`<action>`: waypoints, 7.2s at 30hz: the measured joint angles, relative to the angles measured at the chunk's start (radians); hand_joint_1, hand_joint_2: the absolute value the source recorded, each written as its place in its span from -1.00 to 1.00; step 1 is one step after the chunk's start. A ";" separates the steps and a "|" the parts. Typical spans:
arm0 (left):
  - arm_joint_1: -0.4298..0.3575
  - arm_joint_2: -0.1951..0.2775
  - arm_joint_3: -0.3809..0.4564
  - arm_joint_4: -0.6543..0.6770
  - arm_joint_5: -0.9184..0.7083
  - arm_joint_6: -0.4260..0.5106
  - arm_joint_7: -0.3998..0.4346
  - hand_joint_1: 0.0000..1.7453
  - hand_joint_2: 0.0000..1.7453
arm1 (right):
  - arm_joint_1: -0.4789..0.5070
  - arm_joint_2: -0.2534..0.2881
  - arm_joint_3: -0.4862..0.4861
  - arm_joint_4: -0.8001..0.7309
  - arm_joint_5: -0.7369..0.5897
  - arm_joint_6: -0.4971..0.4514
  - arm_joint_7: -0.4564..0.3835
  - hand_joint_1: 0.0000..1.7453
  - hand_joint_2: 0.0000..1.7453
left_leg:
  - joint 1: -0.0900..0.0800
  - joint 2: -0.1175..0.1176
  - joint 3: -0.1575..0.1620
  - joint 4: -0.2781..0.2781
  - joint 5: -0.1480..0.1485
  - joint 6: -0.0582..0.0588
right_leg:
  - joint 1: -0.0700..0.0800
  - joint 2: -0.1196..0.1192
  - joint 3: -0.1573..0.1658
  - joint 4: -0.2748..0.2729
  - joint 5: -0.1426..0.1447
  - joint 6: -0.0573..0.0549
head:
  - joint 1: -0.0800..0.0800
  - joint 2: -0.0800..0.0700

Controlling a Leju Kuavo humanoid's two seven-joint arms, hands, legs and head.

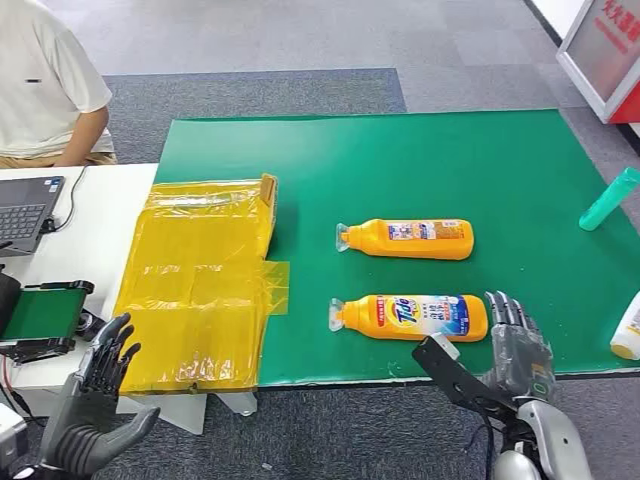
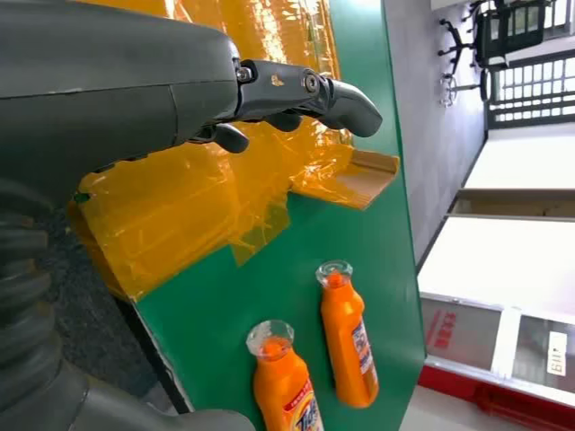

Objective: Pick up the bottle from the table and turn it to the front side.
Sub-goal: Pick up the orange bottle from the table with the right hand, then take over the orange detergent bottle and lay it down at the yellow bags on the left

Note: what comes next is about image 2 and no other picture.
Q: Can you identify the orange bottle with white label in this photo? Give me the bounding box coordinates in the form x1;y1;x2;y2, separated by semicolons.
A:
314;259;380;409

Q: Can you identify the black office chair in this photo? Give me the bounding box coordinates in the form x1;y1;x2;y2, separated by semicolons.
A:
437;0;554;110

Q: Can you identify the white cabinet with red base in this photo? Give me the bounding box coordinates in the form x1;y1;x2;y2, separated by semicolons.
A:
418;291;575;431

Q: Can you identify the orange bottle with logo label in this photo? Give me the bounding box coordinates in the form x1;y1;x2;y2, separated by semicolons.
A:
246;319;326;431

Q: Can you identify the green table mat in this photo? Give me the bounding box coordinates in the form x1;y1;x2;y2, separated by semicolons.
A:
134;0;426;431

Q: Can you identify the yellow taped cardboard tray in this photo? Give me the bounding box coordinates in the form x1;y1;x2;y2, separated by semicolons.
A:
67;0;400;303

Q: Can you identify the black window grille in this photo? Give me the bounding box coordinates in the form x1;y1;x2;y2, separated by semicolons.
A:
486;50;575;130

